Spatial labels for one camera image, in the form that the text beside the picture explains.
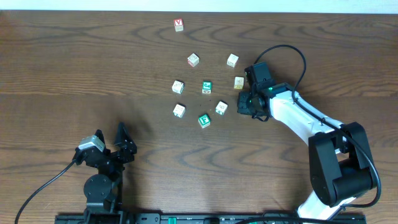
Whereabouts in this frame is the wooden block green trim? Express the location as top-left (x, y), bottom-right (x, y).
top-left (215, 101), bottom-right (228, 116)

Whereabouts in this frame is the green F wooden block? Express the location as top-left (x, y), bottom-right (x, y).
top-left (198, 114), bottom-right (211, 128)

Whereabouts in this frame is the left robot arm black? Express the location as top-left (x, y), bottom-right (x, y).
top-left (73, 122), bottom-right (137, 214)

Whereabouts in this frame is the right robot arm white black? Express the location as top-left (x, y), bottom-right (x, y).
top-left (237, 83), bottom-right (381, 220)

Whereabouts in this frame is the wooden block yellow side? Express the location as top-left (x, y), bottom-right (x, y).
top-left (234, 77), bottom-right (244, 90)

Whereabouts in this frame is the green J wooden block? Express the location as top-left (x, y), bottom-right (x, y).
top-left (201, 81), bottom-right (212, 94)

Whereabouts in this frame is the plain wooden block upper right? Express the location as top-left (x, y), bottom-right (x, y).
top-left (227, 54), bottom-right (239, 68)

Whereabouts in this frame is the wooden block red side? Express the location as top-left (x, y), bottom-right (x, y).
top-left (187, 53), bottom-right (200, 67)

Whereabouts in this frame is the red V wooden block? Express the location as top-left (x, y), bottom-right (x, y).
top-left (174, 18), bottom-right (184, 32)

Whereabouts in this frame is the left black camera cable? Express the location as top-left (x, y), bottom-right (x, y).
top-left (14, 158), bottom-right (78, 224)

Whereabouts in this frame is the black camera cable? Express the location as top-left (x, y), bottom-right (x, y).
top-left (252, 44), bottom-right (382, 208)
top-left (14, 158), bottom-right (78, 224)

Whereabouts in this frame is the right black camera cable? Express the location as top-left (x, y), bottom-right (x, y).
top-left (252, 44), bottom-right (382, 208)

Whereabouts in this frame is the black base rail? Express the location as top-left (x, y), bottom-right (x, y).
top-left (54, 212), bottom-right (368, 224)

